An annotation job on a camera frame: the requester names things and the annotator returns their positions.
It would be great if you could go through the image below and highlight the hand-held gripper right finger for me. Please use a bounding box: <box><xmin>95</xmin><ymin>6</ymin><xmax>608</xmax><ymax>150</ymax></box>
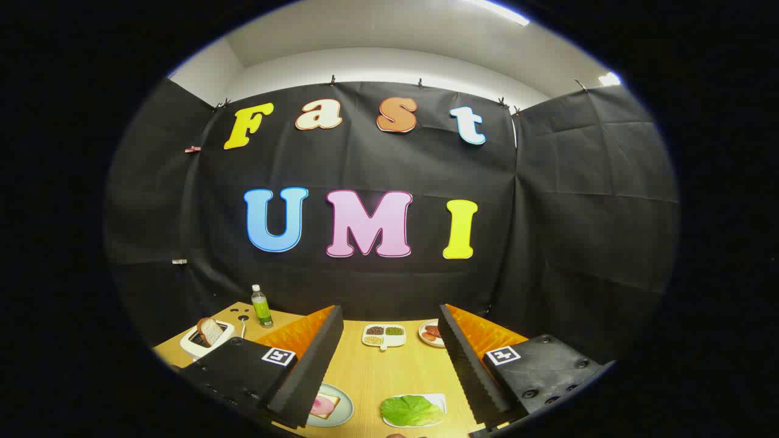
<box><xmin>437</xmin><ymin>303</ymin><xmax>617</xmax><ymax>434</ymax></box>

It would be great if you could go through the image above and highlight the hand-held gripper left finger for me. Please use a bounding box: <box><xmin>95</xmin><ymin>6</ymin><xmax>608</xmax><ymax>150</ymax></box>
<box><xmin>176</xmin><ymin>304</ymin><xmax>345</xmax><ymax>430</ymax></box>

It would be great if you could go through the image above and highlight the green lettuce leaf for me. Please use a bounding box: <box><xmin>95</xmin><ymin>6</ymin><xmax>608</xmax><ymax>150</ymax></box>
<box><xmin>381</xmin><ymin>395</ymin><xmax>445</xmax><ymax>427</ymax></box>

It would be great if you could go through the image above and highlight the plain white bread slice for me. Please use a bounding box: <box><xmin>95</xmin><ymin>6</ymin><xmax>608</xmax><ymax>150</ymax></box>
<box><xmin>196</xmin><ymin>317</ymin><xmax>225</xmax><ymax>347</ymax></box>

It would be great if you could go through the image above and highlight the bread slice under ham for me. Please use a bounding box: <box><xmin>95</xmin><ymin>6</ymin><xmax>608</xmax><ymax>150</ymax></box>
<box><xmin>310</xmin><ymin>392</ymin><xmax>340</xmax><ymax>419</ymax></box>

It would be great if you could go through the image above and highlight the white square plate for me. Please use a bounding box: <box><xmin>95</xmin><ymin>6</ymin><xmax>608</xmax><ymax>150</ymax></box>
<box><xmin>389</xmin><ymin>393</ymin><xmax>447</xmax><ymax>428</ymax></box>

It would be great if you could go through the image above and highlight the pale green round plate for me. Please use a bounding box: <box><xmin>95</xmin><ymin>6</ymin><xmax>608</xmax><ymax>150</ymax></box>
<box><xmin>306</xmin><ymin>382</ymin><xmax>354</xmax><ymax>428</ymax></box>

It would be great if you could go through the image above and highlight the white oval plate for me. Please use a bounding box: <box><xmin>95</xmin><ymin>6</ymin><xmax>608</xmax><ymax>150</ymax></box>
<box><xmin>418</xmin><ymin>319</ymin><xmax>446</xmax><ymax>348</ymax></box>

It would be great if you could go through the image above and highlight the clear bottle with green label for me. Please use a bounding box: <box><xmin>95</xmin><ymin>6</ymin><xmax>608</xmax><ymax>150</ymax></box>
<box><xmin>251</xmin><ymin>284</ymin><xmax>274</xmax><ymax>329</ymax></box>

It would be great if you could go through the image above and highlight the white divided dish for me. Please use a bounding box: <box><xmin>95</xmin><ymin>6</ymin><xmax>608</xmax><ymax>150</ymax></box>
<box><xmin>362</xmin><ymin>324</ymin><xmax>407</xmax><ymax>352</ymax></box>

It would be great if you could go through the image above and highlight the white toaster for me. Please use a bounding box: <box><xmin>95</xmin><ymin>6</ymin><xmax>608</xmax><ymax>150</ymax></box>
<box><xmin>180</xmin><ymin>321</ymin><xmax>236</xmax><ymax>360</ymax></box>

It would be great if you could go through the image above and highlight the black backdrop cloth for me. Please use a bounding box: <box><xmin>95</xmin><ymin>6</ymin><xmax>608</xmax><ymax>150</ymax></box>
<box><xmin>103</xmin><ymin>78</ymin><xmax>680</xmax><ymax>366</ymax></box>

